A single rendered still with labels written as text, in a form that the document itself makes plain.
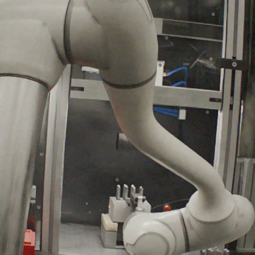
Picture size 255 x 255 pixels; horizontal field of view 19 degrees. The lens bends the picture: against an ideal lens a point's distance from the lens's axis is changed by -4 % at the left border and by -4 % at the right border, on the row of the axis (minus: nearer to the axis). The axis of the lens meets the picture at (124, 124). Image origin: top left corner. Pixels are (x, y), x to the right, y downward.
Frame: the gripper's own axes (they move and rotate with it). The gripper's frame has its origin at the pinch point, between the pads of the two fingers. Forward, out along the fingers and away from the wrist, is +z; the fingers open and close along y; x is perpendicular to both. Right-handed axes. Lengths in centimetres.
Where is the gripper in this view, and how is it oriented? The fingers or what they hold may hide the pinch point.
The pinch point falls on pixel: (131, 212)
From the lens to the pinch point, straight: 196.5
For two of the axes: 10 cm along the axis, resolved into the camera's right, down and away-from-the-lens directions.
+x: -9.9, -0.7, -1.1
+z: -1.0, -0.7, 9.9
